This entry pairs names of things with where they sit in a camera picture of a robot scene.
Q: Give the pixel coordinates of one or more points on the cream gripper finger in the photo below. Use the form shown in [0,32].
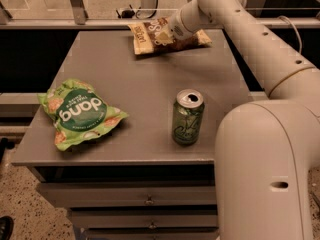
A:
[163,38]

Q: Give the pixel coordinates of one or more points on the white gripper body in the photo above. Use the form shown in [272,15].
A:
[176,26]

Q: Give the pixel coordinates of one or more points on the brown chip bag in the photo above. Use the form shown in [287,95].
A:
[144,38]

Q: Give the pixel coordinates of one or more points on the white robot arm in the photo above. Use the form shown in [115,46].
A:
[263,149]

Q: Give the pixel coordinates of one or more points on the green soda can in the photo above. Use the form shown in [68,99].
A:
[188,111]

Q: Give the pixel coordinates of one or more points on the green dang chip bag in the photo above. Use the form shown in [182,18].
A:
[79,114]

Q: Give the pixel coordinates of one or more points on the grey drawer cabinet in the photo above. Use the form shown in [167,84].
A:
[136,183]

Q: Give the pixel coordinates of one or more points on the black shoe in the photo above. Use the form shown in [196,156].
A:
[6,227]

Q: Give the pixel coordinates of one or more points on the metal window frame rail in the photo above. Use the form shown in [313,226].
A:
[63,14]

